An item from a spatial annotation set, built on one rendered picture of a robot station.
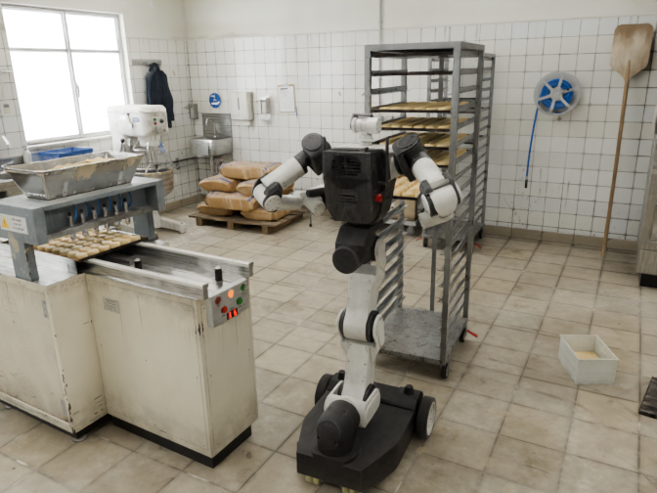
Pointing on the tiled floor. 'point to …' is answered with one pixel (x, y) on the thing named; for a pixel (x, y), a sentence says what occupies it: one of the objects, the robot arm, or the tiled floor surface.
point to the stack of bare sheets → (650, 400)
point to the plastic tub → (588, 359)
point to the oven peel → (636, 53)
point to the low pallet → (249, 220)
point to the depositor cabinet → (52, 349)
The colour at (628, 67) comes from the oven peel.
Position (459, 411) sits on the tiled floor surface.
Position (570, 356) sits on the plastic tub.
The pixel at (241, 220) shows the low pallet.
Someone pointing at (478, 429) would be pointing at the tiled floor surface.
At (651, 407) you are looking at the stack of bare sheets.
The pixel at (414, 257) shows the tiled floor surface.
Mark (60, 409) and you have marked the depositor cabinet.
